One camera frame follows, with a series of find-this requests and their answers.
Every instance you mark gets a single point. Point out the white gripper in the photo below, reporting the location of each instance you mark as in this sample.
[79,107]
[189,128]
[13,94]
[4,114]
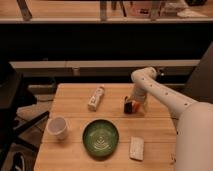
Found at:
[139,96]

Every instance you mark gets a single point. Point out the orange marker pen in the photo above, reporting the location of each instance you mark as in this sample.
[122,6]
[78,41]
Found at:
[136,107]

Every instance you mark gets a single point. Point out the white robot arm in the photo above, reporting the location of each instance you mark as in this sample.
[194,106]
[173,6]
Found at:
[194,139]

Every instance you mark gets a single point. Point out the green ceramic bowl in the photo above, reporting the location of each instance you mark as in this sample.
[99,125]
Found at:
[100,138]

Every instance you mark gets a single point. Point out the white tube bottle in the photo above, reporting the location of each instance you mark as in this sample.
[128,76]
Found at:
[96,97]

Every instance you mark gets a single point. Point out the dark chair right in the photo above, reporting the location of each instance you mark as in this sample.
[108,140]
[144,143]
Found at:
[200,83]

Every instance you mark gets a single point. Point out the black office chair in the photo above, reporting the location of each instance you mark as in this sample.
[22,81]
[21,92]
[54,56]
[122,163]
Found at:
[14,93]

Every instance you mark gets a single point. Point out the grey metal rail shelf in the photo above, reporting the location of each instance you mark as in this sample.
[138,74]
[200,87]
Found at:
[98,67]

